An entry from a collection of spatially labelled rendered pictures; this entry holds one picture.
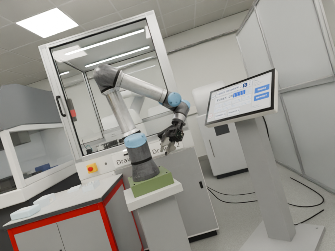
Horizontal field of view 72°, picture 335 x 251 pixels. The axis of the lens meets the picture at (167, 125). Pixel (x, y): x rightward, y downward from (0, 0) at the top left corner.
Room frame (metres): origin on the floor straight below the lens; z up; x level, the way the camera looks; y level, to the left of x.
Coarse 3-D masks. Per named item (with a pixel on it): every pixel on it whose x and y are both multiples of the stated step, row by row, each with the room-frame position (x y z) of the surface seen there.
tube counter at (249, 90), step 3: (243, 90) 1.58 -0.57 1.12; (246, 90) 1.56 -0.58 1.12; (249, 90) 1.54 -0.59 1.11; (234, 93) 1.63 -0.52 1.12; (237, 93) 1.61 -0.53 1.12; (240, 93) 1.59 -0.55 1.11; (243, 93) 1.57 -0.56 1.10; (246, 93) 1.55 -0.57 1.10; (228, 96) 1.66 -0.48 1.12; (231, 96) 1.64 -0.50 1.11; (234, 96) 1.62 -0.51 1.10; (237, 96) 1.60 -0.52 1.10; (228, 99) 1.65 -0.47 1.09
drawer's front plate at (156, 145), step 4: (168, 140) 1.92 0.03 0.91; (148, 144) 1.92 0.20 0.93; (152, 144) 1.92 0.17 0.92; (156, 144) 1.92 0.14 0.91; (176, 144) 1.92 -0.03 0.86; (180, 144) 1.92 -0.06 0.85; (152, 148) 1.92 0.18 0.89; (156, 148) 1.92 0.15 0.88; (160, 148) 1.92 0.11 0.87; (164, 148) 1.92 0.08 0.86; (176, 148) 1.92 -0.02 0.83; (152, 152) 1.92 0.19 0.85; (160, 152) 1.92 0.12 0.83; (164, 152) 1.92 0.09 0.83; (152, 156) 1.92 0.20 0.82
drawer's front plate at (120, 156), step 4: (124, 152) 1.93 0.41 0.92; (112, 156) 1.93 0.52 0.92; (116, 156) 1.93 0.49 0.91; (120, 156) 1.93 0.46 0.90; (124, 156) 1.93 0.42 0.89; (128, 156) 1.93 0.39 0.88; (116, 160) 1.93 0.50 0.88; (120, 160) 1.93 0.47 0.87; (124, 160) 1.93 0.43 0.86; (116, 164) 1.93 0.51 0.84; (120, 164) 1.93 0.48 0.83; (124, 164) 1.93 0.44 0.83
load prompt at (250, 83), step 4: (252, 80) 1.56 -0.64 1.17; (240, 84) 1.63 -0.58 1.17; (244, 84) 1.60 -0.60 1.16; (248, 84) 1.57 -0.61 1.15; (252, 84) 1.55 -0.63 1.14; (228, 88) 1.70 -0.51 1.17; (232, 88) 1.67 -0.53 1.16; (236, 88) 1.64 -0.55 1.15; (240, 88) 1.61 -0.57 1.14; (220, 92) 1.75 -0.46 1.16; (224, 92) 1.72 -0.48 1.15; (228, 92) 1.68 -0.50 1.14; (216, 96) 1.76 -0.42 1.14
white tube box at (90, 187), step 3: (96, 180) 1.73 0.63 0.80; (87, 183) 1.71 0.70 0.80; (90, 183) 1.69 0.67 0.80; (93, 183) 1.65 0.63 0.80; (96, 183) 1.67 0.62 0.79; (99, 183) 1.72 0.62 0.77; (84, 186) 1.65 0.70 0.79; (87, 186) 1.61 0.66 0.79; (90, 186) 1.61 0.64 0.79; (93, 186) 1.61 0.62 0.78; (96, 186) 1.66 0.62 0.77; (84, 189) 1.61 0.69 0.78; (87, 189) 1.61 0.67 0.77; (90, 189) 1.61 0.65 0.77; (93, 189) 1.61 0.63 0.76
